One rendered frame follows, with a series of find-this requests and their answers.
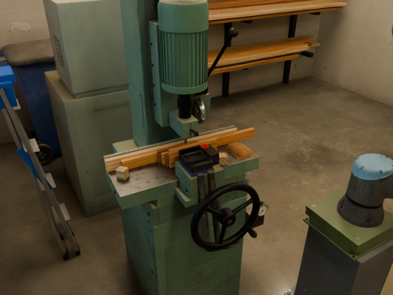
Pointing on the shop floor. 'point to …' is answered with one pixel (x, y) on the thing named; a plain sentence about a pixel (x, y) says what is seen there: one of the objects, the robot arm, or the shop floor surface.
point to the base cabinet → (182, 254)
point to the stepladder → (14, 121)
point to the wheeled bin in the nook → (35, 92)
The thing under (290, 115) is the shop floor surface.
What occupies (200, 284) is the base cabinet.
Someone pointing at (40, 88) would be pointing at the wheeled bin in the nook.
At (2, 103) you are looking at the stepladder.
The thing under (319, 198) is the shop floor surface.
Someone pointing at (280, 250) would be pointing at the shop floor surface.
